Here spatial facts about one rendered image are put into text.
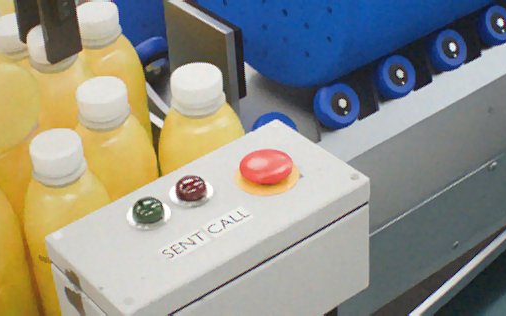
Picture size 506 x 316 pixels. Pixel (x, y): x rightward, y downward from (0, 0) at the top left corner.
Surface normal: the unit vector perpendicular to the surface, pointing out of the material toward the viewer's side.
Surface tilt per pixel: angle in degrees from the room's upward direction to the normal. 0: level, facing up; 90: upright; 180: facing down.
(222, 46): 90
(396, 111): 52
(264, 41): 90
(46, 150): 0
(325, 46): 90
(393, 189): 70
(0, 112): 88
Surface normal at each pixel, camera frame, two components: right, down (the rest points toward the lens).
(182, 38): -0.78, 0.40
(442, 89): 0.46, -0.16
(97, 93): -0.06, -0.81
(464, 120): 0.57, 0.13
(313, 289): 0.62, 0.43
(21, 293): 0.82, 0.29
